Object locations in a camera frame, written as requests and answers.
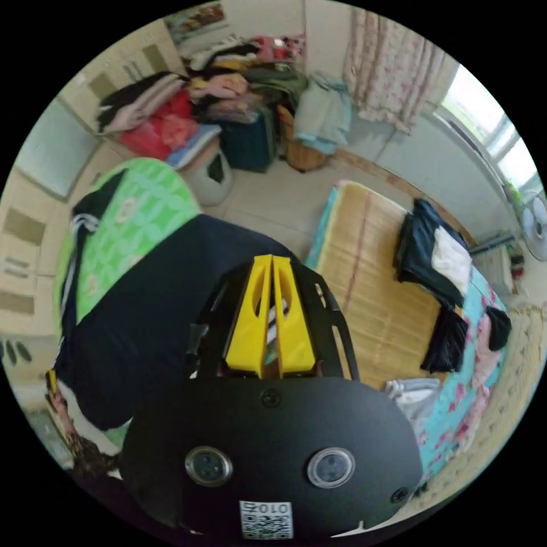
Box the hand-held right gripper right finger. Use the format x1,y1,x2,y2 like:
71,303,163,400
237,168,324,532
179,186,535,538
273,256,317,379

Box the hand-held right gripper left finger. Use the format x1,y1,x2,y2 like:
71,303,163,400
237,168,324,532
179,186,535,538
225,254,273,379

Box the black track pants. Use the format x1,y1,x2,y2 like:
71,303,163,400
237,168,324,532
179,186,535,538
54,169,342,431

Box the person's left hand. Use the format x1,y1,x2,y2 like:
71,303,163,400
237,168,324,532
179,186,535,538
44,382,79,435

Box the person's body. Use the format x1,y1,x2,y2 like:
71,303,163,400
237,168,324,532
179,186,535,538
64,427,125,481

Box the bed with woven mat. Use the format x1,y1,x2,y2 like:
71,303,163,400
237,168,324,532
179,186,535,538
304,178,512,476

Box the beige cupboard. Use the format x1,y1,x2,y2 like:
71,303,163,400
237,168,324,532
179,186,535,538
0,19,190,338

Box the white grey garment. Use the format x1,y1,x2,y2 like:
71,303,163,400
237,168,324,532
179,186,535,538
383,377,442,430

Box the pile of clothes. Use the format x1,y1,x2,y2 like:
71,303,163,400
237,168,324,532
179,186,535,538
394,198,476,373

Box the white plastic stool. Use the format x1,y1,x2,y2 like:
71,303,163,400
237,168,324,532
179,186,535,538
182,147,235,207

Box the brown wooden basket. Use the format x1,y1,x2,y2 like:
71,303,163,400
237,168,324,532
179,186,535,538
276,104,328,173

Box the teal suitcase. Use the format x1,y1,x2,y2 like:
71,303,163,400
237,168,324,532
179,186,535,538
219,109,275,173

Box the small black garment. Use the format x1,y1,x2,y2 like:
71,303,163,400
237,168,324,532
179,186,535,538
486,305,512,352

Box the heap of clothes and bedding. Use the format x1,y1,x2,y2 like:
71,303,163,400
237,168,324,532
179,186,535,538
96,35,309,173

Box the light blue cloth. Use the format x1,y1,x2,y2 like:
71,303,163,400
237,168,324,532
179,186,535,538
293,71,353,156

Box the white standing fan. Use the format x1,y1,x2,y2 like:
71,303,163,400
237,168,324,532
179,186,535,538
517,189,547,262

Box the floral curtain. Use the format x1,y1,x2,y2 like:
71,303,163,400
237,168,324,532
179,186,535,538
341,8,447,134

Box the window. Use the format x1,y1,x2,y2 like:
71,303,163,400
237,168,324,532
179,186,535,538
434,63,540,195

